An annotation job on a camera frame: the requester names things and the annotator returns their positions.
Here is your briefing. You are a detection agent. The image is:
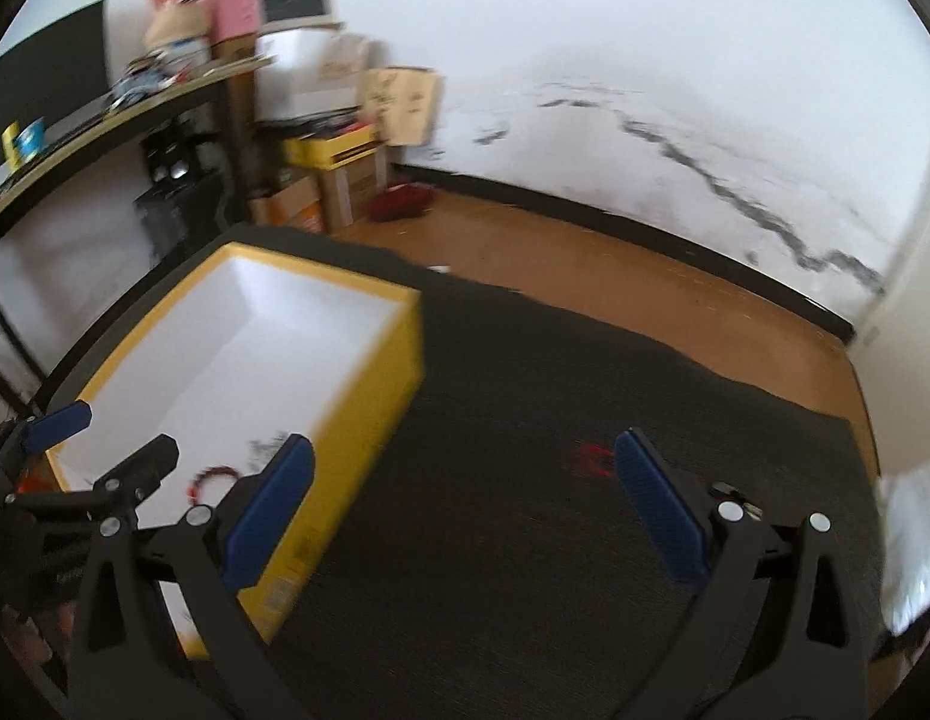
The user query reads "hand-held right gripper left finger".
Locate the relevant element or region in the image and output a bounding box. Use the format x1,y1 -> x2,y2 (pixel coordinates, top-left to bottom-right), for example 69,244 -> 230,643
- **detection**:
66,433 -> 317,720

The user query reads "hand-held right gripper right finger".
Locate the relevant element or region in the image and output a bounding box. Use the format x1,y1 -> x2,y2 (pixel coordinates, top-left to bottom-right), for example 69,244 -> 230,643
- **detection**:
613,427 -> 868,720

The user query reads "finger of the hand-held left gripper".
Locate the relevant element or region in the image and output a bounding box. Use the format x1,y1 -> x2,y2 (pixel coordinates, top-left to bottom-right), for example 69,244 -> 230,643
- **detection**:
0,400 -> 93,482
6,435 -> 180,541

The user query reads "red hair tie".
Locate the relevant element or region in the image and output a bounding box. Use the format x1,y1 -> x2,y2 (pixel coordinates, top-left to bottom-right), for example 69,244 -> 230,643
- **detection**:
187,465 -> 241,505

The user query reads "red jewelry piece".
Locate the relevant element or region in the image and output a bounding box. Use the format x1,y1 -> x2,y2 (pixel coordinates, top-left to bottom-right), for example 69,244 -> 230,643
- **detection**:
566,442 -> 617,477

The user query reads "black patterned mat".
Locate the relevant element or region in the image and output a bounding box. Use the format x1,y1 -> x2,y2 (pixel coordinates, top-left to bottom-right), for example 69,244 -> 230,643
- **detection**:
30,223 -> 887,720

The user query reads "white plastic bag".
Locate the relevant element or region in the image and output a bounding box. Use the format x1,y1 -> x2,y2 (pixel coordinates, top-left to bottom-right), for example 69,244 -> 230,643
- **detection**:
876,457 -> 930,637

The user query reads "yellow and blue packet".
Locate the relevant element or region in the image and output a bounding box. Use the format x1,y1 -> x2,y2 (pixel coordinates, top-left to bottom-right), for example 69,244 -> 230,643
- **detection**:
1,118 -> 48,170

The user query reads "black speaker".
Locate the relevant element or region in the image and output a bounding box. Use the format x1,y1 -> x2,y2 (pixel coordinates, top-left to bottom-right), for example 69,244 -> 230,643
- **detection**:
139,127 -> 227,190

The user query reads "cardboard box with orange print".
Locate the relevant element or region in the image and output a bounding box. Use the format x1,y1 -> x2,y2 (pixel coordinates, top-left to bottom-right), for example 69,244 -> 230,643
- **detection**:
247,178 -> 323,233

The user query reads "black desk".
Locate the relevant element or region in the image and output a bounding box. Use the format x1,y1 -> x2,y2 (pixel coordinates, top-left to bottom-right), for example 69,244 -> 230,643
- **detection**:
0,56 -> 277,241

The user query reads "red cloth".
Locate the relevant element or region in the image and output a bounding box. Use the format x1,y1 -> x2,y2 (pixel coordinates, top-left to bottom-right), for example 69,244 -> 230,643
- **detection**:
367,184 -> 436,223

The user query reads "black monitor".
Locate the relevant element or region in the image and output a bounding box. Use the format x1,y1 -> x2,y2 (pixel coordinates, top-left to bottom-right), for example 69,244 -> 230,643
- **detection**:
0,0 -> 110,166

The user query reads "yellow and black box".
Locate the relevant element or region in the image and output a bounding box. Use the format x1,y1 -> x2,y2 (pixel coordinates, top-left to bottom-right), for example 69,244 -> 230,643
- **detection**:
281,124 -> 383,170

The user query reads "straw basket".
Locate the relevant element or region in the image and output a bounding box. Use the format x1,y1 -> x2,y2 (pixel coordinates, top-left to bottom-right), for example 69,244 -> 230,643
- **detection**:
145,4 -> 212,53

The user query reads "white paper bag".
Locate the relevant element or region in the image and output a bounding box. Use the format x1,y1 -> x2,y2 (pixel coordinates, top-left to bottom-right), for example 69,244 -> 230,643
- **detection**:
255,26 -> 376,122

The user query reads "tan paper bag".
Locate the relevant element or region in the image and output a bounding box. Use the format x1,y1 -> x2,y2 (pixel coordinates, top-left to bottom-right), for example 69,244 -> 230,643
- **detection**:
360,67 -> 444,148

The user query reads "pink box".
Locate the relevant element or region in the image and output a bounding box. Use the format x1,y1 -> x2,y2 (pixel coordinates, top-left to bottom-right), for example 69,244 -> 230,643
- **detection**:
210,0 -> 262,43

